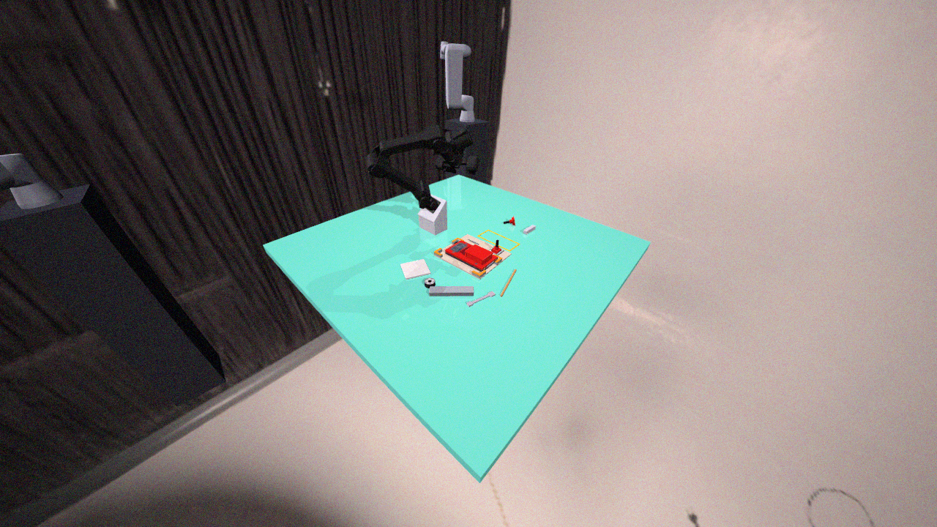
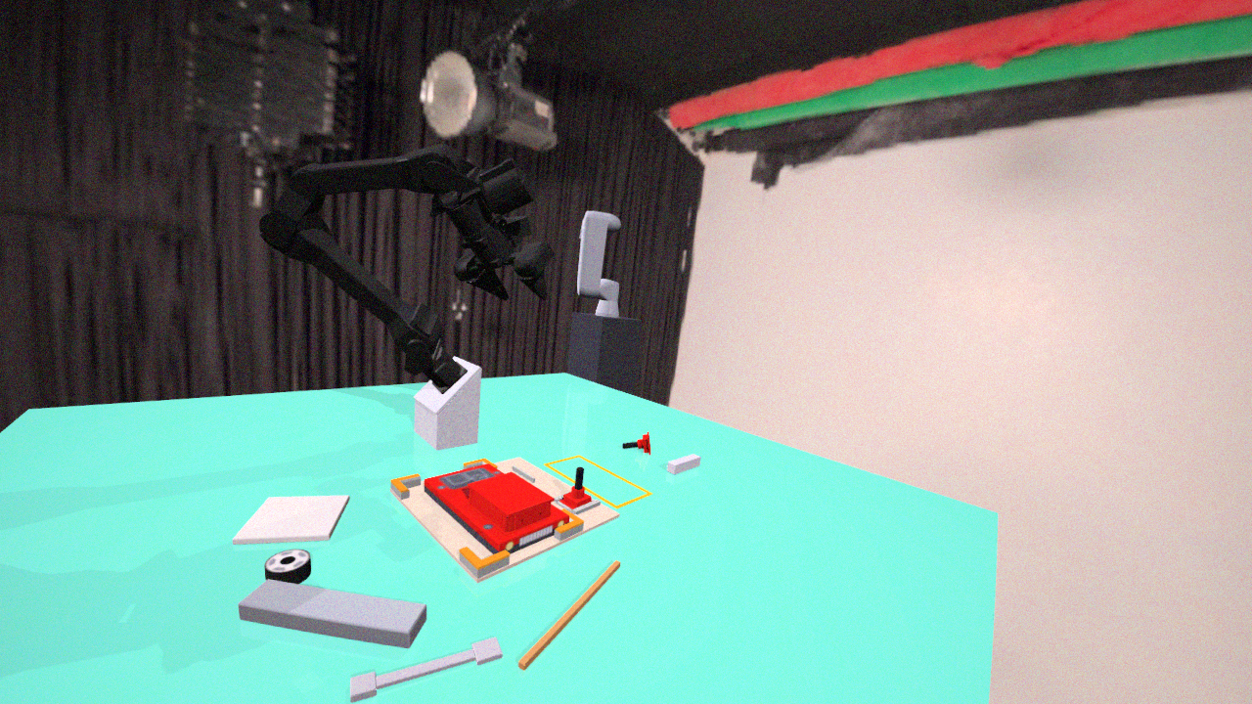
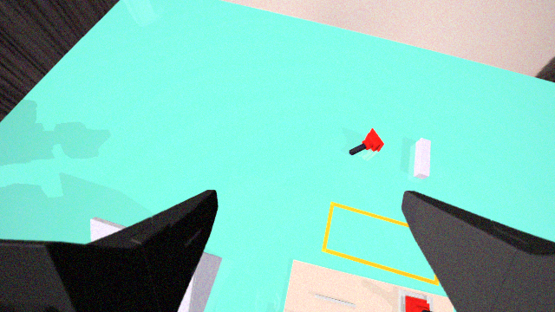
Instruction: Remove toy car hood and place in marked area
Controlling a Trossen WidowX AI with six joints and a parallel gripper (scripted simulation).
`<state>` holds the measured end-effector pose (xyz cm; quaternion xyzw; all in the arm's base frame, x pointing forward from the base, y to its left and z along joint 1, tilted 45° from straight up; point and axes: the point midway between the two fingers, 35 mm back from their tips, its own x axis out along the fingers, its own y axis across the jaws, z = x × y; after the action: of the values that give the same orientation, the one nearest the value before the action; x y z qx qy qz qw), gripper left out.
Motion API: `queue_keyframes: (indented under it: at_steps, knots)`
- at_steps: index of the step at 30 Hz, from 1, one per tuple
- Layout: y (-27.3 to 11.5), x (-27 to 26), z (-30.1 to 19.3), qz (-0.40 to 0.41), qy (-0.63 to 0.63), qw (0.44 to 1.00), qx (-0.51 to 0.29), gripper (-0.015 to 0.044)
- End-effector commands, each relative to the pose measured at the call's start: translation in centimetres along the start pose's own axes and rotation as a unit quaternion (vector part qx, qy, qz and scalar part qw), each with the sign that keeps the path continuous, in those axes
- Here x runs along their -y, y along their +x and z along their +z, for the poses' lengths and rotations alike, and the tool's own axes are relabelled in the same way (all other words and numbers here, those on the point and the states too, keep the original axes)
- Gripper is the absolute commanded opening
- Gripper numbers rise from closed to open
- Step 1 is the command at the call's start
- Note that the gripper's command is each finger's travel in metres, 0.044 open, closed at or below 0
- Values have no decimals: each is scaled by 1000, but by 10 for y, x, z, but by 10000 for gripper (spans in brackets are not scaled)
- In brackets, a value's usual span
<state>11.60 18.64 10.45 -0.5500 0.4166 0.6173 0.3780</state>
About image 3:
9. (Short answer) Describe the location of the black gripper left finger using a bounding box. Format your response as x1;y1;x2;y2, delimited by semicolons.
0;190;219;312

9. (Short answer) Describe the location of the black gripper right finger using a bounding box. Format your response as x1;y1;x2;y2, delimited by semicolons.
402;191;555;312

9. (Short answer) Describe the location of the yellow rectangular frame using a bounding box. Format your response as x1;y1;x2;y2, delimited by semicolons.
322;202;439;286

